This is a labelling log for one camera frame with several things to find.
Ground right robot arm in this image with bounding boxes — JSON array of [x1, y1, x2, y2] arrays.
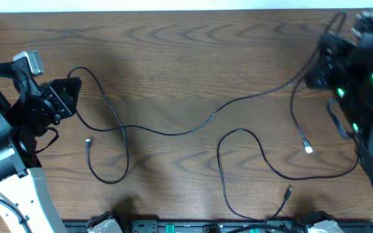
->
[[304, 12, 373, 186]]

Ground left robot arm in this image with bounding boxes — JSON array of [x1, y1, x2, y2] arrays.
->
[[0, 59, 82, 232]]

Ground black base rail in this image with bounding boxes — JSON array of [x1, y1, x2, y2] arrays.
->
[[63, 211, 373, 233]]

